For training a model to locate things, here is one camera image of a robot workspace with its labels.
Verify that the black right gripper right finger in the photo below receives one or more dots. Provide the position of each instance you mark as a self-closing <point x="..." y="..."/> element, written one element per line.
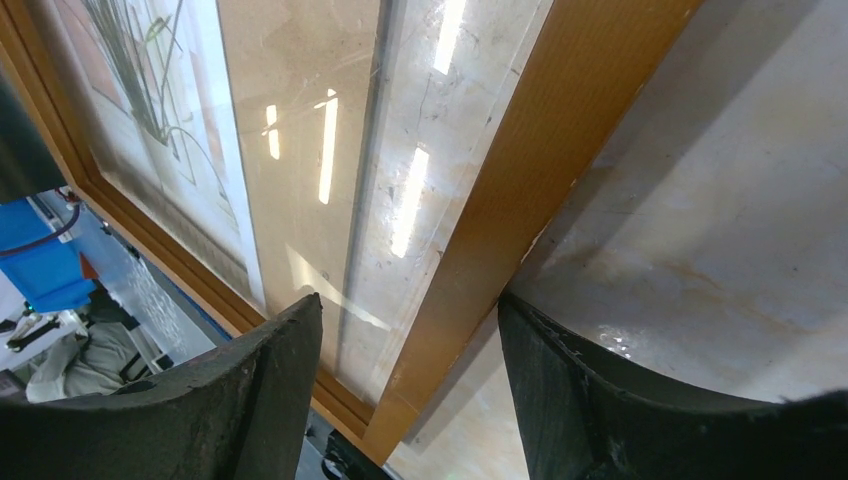
<point x="585" y="412"/>

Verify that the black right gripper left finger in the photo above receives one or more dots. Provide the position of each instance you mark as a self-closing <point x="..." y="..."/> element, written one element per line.
<point x="238" y="411"/>

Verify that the plant window photo print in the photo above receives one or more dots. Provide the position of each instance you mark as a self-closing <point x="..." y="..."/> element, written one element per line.
<point x="237" y="125"/>

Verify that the wooden picture frame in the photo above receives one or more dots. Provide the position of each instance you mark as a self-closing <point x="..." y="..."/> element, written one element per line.
<point x="589" y="64"/>

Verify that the blue plastic bin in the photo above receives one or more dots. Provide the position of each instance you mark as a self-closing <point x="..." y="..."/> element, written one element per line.
<point x="49" y="276"/>

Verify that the aluminium front rail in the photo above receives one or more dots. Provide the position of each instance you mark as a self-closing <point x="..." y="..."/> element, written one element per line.
<point x="179" y="328"/>

